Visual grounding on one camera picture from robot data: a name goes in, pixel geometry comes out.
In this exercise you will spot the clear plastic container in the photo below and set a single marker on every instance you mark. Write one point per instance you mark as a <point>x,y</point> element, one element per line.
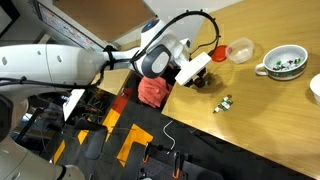
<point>240,50</point>

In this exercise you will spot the coral pink cloth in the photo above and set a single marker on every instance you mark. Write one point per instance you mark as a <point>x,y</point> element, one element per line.
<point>153,91</point>

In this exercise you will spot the red brown sweet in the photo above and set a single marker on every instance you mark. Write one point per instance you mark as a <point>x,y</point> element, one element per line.
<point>227,98</point>

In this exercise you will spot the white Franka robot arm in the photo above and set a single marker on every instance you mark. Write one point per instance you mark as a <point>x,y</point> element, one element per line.
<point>50,66</point>

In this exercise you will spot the white paper cup green band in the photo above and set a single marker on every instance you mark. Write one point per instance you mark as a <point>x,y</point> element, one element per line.
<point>315,88</point>

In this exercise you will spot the black office chair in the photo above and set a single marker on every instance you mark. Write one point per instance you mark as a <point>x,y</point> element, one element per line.
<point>96,143</point>

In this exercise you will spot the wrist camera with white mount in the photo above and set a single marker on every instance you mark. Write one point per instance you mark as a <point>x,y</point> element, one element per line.
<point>193,68</point>

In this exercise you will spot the printed poster board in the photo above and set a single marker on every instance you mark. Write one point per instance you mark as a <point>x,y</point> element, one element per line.
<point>66,28</point>

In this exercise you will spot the white flat panel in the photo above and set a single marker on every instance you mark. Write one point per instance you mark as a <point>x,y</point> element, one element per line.
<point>73,103</point>

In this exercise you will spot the green christmas pattern mug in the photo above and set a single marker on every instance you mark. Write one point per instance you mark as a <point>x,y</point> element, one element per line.
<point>283,75</point>

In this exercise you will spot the black framed screen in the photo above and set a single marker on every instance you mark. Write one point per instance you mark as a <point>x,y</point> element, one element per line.
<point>6,13</point>

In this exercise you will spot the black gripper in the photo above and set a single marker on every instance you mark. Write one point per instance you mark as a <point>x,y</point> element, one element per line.
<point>196,81</point>

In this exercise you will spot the red plastic lid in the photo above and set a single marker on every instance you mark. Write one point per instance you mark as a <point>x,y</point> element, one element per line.
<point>220,55</point>

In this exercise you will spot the cork board metal frame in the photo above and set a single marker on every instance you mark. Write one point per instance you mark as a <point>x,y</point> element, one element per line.
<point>106,16</point>

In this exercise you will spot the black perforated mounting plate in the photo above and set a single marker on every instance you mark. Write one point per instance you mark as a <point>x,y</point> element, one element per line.
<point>196,170</point>

